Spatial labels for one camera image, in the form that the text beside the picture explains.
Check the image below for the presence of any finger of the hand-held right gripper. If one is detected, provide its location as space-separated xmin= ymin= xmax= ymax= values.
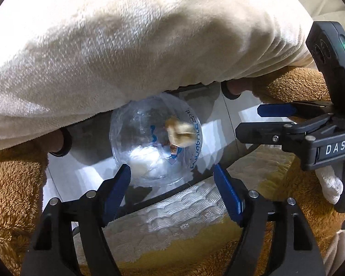
xmin=257 ymin=101 xmax=334 ymax=120
xmin=235 ymin=113 xmax=334 ymax=153

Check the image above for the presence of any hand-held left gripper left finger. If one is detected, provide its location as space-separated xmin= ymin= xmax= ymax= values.
xmin=22 ymin=163 xmax=132 ymax=276

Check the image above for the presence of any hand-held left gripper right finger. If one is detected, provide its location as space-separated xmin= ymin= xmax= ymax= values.
xmin=213 ymin=163 xmax=326 ymax=276

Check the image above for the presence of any person's right hand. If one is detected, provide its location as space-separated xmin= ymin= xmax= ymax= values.
xmin=316 ymin=155 xmax=345 ymax=204

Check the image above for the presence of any round bed leg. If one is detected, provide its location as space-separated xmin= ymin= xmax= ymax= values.
xmin=47 ymin=128 xmax=73 ymax=157
xmin=220 ymin=79 xmax=253 ymax=100

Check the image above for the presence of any white yellow quilted cushion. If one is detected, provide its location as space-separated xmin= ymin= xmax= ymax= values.
xmin=72 ymin=149 xmax=294 ymax=276

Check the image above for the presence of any brown fuzzy blanket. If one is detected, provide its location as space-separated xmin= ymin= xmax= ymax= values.
xmin=247 ymin=66 xmax=345 ymax=276

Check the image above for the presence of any white cloth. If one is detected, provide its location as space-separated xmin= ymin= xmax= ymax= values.
xmin=323 ymin=228 xmax=345 ymax=276

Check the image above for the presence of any cream fleece bed blanket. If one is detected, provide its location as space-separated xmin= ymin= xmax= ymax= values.
xmin=0 ymin=0 xmax=334 ymax=156

